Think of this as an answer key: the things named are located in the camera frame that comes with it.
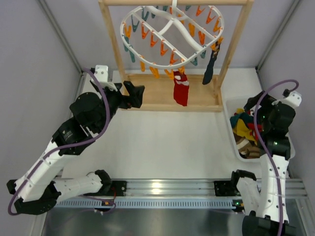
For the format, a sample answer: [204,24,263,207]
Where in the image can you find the red sock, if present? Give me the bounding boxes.
[173,71,189,107]
[247,123,258,140]

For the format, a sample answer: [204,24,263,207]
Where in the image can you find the yellow sock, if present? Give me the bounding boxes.
[232,119,256,142]

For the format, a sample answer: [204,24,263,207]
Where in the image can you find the white oval clip hanger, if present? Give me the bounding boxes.
[120,0,224,72]

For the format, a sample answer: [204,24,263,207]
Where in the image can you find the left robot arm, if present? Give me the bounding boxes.
[6,81,145,215]

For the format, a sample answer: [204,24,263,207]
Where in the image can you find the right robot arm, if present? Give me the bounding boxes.
[231,90,302,236]

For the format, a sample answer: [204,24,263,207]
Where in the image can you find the wooden hanger stand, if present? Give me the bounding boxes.
[98,0,253,112]

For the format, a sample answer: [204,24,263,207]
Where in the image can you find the teal sock in basket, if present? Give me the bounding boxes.
[230,108,254,128]

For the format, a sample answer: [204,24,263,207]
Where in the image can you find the white plastic basket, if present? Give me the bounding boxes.
[224,96,295,162]

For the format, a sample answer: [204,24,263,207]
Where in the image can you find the black sock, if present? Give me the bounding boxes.
[202,41,221,85]

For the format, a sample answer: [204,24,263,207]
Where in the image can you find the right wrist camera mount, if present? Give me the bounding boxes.
[274,89,302,109]

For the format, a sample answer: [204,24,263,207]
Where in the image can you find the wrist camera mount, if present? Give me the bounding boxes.
[274,89,302,109]
[91,65,117,91]

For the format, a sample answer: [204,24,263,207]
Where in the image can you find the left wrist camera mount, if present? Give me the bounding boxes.
[91,65,117,91]

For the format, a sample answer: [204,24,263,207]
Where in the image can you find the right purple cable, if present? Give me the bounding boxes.
[253,79,300,236]

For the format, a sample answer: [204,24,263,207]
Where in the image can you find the purple cable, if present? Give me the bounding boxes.
[7,67,118,216]
[253,79,300,236]

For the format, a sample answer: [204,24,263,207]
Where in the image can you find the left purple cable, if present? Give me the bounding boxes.
[7,67,118,216]

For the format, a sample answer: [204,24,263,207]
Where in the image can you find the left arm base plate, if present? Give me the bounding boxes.
[105,180,127,197]

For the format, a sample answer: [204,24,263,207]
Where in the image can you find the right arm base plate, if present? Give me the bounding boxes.
[214,180,241,197]

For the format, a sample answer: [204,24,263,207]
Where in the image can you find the aluminium rail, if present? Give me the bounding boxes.
[39,178,308,197]

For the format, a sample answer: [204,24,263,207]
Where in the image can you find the grey slotted cable duct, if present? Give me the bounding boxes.
[56,198,244,209]

